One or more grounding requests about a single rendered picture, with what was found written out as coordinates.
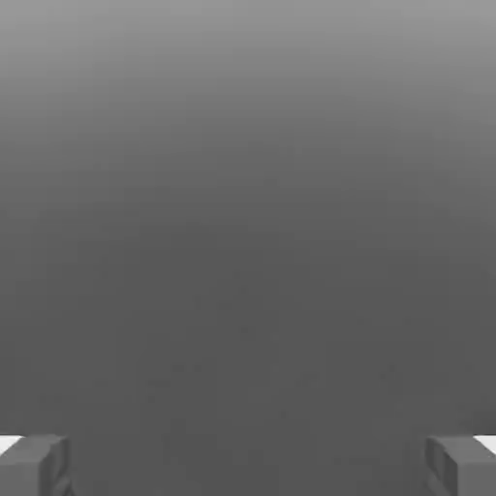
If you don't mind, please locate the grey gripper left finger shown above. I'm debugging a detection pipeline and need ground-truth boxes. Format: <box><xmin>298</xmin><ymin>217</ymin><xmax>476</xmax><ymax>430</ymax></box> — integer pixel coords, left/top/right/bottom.
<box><xmin>0</xmin><ymin>433</ymin><xmax>75</xmax><ymax>496</ymax></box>

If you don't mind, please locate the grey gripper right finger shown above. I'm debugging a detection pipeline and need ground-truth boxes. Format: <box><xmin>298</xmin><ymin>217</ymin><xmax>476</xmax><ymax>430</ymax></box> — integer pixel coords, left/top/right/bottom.
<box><xmin>422</xmin><ymin>434</ymin><xmax>496</xmax><ymax>496</ymax></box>

